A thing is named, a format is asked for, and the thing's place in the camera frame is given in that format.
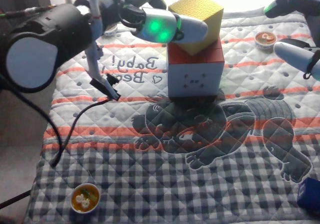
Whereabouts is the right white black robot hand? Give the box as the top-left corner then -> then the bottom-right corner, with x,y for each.
264,0 -> 320,19

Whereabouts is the yellow block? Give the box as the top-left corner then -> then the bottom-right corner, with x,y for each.
168,0 -> 224,57

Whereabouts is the Rubik's cube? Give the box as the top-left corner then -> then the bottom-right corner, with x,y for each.
166,37 -> 225,98

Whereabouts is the blue object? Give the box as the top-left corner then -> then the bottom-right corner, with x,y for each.
296,177 -> 320,216

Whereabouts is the white bowl with spoon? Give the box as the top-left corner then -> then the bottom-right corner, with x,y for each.
103,23 -> 119,37

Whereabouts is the toy bowl with egg soup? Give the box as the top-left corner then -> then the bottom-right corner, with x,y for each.
254,31 -> 278,51

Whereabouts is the grey quilt with printed bear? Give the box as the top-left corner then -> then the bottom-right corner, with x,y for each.
29,6 -> 320,224

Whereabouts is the toy bowl with orange soup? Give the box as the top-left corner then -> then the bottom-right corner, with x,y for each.
70,183 -> 101,215

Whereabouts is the black cable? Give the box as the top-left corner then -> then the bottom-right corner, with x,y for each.
0,191 -> 32,209

